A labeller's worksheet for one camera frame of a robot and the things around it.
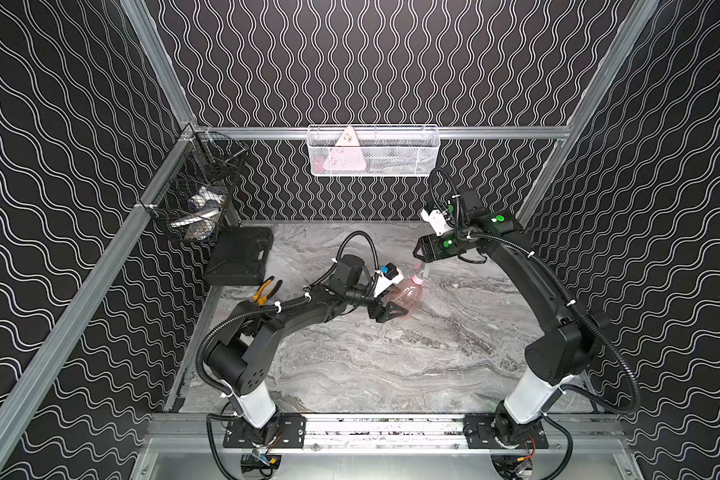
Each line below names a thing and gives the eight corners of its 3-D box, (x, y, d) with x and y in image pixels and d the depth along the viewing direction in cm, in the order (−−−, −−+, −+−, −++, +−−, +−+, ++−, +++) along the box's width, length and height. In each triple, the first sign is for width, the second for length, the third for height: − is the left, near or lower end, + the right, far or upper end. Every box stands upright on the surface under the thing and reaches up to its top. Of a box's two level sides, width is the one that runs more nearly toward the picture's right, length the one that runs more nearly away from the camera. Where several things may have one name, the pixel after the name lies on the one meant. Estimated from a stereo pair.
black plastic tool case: (207, 286, 104) (199, 275, 99) (225, 238, 118) (219, 227, 113) (261, 286, 104) (256, 275, 99) (273, 238, 118) (269, 227, 113)
